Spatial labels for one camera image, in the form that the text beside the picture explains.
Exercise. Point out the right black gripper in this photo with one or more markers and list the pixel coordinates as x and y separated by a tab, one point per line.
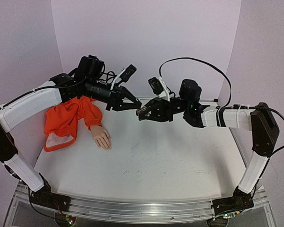
169	109

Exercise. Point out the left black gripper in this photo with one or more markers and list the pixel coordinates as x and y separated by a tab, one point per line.
119	104

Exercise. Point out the nail polish bottle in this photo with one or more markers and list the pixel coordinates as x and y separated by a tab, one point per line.
141	111

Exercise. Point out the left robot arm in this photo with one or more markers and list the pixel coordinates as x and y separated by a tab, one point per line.
81	81

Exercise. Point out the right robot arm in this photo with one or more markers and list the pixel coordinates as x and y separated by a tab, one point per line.
259	120

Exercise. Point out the mannequin hand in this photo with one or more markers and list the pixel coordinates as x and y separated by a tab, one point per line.
101	137

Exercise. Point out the orange hoodie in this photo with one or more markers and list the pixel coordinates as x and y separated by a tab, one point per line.
61	126

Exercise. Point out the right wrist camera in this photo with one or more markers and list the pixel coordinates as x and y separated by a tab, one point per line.
159	88

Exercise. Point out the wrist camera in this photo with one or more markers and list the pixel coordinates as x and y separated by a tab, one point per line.
159	88
123	76

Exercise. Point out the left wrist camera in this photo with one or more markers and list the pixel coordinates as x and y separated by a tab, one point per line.
123	76

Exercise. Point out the aluminium front rail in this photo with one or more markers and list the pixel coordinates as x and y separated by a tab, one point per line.
80	211

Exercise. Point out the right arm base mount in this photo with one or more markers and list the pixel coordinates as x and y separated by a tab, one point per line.
239	201

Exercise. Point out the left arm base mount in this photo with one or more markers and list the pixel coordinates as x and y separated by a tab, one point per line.
46	198

